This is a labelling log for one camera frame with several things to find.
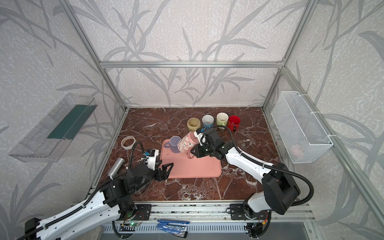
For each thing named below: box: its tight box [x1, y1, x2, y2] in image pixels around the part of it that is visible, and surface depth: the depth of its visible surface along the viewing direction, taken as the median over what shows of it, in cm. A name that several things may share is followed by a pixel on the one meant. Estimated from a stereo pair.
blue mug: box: [201, 114, 215, 130], surface depth 103 cm
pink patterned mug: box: [177, 131, 200, 159], surface depth 80 cm
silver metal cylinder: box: [108, 157, 126, 178], surface depth 88 cm
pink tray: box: [159, 139, 222, 179], surface depth 88 cm
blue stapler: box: [156, 219, 190, 239], surface depth 69 cm
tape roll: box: [121, 135, 137, 150], surface depth 101 cm
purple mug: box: [164, 135, 182, 154], surface depth 93 cm
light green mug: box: [216, 112, 229, 130], surface depth 104 cm
